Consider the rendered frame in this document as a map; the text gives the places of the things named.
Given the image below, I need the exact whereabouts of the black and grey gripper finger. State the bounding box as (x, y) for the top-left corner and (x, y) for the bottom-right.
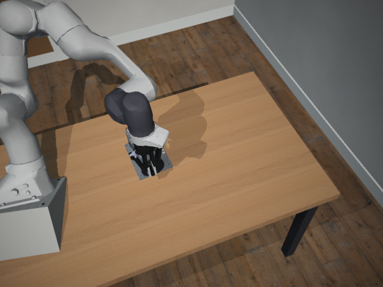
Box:
(129, 150), (151, 177)
(149, 147), (163, 175)

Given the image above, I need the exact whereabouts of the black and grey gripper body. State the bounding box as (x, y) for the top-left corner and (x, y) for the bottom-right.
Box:
(134, 144), (156, 156)

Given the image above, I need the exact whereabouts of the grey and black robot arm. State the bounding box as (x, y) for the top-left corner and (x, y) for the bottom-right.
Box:
(0, 0), (169, 209)

